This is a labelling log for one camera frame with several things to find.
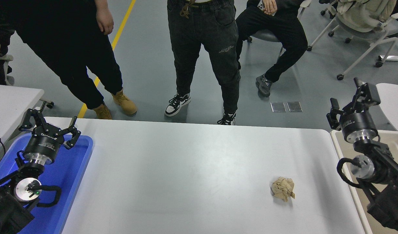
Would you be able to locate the white chair base leg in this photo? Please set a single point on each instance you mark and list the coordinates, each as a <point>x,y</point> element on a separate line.
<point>393,58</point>

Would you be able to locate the white smartphone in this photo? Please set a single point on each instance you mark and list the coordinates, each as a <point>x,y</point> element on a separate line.
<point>260,4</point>

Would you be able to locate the large pale plastic bin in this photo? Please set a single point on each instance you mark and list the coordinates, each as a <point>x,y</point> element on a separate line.
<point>397,143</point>

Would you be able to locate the white rectangular side table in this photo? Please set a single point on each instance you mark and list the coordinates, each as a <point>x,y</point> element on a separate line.
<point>10,104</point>

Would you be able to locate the silver floor outlet plate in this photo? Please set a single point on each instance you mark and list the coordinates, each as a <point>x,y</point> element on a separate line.
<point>278,107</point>
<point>295,106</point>

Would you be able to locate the blue plastic tray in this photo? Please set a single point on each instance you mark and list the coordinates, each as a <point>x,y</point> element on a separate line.
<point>72,169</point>

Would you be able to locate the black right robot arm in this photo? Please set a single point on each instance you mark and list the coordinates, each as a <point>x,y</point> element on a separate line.
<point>387,201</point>

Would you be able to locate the white wheeled office chair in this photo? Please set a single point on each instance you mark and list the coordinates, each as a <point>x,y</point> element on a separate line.
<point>351,32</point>

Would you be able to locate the grey office chair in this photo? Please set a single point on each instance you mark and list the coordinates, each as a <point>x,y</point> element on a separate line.
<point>4,58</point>

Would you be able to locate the person's left forearm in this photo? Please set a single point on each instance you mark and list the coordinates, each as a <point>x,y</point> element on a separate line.
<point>101,3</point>

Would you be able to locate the person's left hand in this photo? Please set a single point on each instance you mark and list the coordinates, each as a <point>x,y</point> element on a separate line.
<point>105,21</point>

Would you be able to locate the white round table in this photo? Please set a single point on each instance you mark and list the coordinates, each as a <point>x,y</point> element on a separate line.
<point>395,107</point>

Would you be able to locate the grey wheeled stool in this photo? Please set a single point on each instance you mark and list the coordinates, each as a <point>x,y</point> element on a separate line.
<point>267,36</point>

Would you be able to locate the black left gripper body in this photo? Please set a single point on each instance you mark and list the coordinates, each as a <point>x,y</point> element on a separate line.
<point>43,143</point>

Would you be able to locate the tan paper ball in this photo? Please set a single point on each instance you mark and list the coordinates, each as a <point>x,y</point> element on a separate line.
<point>283,189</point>

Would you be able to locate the person's hand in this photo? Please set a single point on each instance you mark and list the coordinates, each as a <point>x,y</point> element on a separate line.
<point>270,7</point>

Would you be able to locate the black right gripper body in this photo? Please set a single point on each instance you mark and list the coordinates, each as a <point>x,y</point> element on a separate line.
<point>359,125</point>

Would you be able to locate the beige coat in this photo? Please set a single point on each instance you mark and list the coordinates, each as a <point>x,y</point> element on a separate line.
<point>364,13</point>

